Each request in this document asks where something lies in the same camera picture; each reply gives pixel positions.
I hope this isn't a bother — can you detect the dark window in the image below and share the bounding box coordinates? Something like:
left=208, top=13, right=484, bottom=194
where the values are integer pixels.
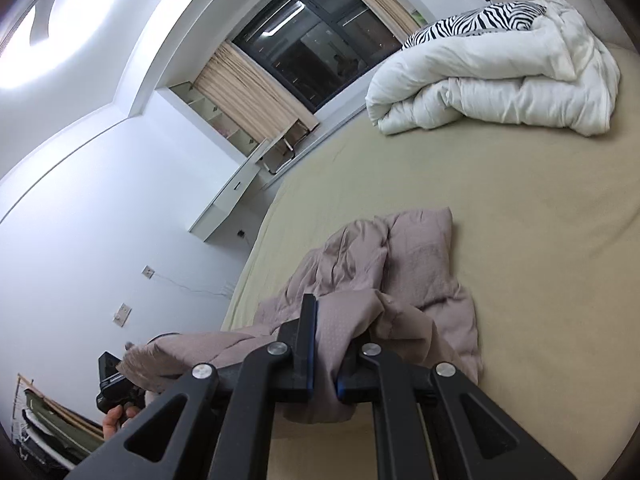
left=231, top=0, right=416, bottom=114

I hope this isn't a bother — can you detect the white wall desk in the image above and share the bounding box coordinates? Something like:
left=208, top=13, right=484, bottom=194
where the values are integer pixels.
left=188, top=152, right=267, bottom=242

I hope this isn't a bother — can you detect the folding table with metal legs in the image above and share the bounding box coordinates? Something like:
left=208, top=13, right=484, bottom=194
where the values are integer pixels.
left=256, top=119, right=309, bottom=176

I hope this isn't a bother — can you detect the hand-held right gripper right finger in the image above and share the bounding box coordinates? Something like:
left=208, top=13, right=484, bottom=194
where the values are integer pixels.
left=336, top=329, right=577, bottom=480

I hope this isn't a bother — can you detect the bed with olive sheet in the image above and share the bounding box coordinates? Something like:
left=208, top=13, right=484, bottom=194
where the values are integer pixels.
left=220, top=42, right=640, bottom=480

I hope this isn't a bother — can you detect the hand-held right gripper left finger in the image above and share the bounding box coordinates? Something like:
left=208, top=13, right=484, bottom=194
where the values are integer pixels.
left=65, top=294, right=319, bottom=480

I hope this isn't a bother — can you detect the zebra print pillow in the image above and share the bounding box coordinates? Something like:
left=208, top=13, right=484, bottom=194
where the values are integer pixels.
left=401, top=1, right=549, bottom=51

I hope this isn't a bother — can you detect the thin wall cable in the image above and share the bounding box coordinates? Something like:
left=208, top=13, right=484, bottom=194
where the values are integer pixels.
left=150, top=270, right=236, bottom=298

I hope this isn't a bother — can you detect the white folded duvet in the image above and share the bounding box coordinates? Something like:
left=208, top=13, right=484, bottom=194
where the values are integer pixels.
left=365, top=0, right=622, bottom=137

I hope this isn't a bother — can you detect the person's left hand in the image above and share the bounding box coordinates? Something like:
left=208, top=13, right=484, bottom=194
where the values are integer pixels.
left=102, top=404, right=142, bottom=443

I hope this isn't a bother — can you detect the pink hooded puffer coat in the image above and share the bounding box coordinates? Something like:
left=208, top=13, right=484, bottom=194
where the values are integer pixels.
left=116, top=205, right=484, bottom=424

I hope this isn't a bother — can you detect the ceiling light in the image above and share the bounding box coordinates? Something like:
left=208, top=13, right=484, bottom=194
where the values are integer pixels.
left=0, top=0, right=108, bottom=93

